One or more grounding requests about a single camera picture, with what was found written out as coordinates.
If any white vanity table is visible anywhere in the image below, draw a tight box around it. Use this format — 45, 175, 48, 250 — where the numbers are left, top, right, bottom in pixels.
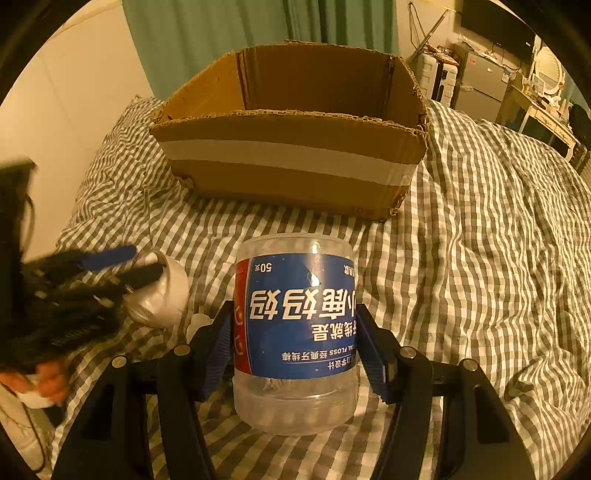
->
496, 86, 577, 160

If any grey cabinet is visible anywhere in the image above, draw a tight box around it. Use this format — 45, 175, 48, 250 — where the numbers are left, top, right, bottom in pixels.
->
452, 43, 507, 122

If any left hand orange glove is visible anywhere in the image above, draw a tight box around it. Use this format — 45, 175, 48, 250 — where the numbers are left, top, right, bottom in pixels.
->
1, 357, 69, 409

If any round vanity mirror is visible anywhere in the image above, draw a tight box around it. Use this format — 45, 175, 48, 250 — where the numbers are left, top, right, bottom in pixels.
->
534, 45, 565, 96

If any white plush toy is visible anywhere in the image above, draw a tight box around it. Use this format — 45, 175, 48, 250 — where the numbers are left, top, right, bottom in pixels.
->
185, 313, 212, 343

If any black wall television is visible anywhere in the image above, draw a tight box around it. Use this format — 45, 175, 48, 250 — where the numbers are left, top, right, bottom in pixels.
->
461, 0, 535, 63

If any white tape roll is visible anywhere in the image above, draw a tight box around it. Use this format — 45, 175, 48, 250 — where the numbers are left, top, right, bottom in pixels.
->
123, 250, 189, 328

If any clear dental floss jar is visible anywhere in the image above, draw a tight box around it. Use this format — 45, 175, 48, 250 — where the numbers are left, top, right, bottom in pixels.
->
232, 233, 359, 436

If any silver suitcase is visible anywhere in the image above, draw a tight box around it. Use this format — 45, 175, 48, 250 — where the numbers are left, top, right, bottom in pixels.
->
411, 52, 459, 107

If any brown cardboard box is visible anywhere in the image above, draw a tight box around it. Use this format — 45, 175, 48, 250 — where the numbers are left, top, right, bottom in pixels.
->
151, 42, 428, 221

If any green curtain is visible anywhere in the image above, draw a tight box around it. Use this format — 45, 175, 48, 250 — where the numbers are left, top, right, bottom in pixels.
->
122, 0, 399, 100

